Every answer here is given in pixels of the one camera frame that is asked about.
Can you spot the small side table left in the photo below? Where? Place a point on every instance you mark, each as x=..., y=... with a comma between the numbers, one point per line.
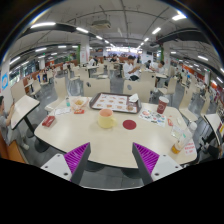
x=23, y=107

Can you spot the wooden chair right side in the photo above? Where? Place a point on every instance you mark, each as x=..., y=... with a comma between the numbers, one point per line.
x=183, y=107

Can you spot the red packet on table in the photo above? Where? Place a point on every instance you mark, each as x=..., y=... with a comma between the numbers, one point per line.
x=48, y=121

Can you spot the colourful sticker sheet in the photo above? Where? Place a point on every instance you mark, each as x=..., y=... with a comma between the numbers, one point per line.
x=153, y=117

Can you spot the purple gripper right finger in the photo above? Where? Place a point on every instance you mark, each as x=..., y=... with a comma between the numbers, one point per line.
x=153, y=166

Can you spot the yellow mug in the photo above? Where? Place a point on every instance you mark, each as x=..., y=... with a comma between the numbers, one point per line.
x=106, y=119

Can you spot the clear plastic bottle orange drink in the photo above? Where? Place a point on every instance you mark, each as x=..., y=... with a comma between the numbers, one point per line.
x=185, y=137

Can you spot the white receipt paper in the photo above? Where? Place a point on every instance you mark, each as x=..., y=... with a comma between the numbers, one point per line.
x=61, y=111

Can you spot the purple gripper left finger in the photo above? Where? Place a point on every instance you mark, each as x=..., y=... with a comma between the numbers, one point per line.
x=71, y=165

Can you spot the person in white shirt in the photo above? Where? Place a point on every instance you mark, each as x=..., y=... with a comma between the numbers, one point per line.
x=130, y=70

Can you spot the person at left edge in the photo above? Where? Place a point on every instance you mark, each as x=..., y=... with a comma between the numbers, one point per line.
x=8, y=134

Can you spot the wooden chair far left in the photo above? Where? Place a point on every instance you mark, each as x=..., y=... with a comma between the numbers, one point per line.
x=61, y=91

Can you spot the brown food tray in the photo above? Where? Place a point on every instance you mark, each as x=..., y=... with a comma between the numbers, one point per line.
x=115, y=102

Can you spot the white crumpled napkin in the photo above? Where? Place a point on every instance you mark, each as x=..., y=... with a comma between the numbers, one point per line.
x=134, y=98

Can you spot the wooden chair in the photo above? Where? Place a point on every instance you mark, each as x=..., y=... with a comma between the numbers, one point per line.
x=183, y=107
x=92, y=86
x=141, y=88
x=61, y=91

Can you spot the red paper cup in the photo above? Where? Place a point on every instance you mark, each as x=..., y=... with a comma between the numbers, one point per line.
x=163, y=101

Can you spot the wooden chair back left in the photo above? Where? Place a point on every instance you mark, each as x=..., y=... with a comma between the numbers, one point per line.
x=92, y=86

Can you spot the wooden chair back right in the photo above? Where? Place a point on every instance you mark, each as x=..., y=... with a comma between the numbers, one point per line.
x=141, y=88

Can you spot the dark red round coaster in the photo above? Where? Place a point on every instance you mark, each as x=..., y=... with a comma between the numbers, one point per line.
x=129, y=124

